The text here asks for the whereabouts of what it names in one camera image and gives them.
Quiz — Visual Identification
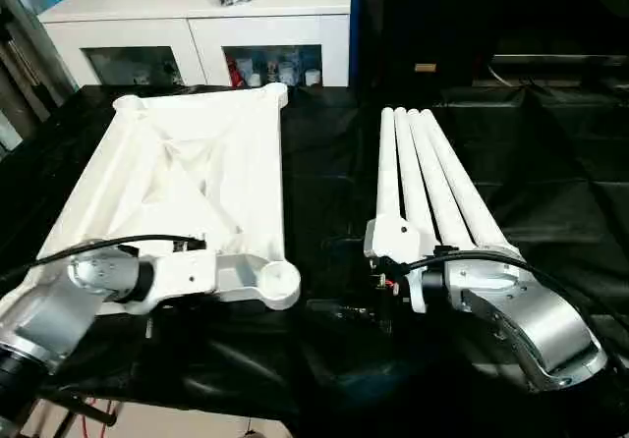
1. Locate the white plastic table leg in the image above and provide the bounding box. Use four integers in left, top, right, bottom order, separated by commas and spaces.
377, 107, 406, 228
407, 109, 483, 257
421, 109, 524, 260
393, 108, 438, 252

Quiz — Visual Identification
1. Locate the black work mat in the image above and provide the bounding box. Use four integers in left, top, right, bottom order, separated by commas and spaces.
0, 82, 629, 429

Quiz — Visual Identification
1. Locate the dark low shelf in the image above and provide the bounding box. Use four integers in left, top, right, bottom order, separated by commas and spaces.
491, 53, 629, 87

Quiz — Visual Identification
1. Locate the white cabinet with glass doors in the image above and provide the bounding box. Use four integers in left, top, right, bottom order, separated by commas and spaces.
34, 0, 355, 89

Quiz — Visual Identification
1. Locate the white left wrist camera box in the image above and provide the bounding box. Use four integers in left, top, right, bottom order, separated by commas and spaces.
138, 249, 222, 313

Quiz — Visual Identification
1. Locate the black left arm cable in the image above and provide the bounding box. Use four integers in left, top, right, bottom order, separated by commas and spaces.
0, 234, 207, 287

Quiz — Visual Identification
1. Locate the red cable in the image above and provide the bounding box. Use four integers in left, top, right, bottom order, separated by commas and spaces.
54, 391, 119, 429

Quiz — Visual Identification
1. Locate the black stand frame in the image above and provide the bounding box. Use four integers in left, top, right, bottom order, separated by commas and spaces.
39, 389, 119, 431

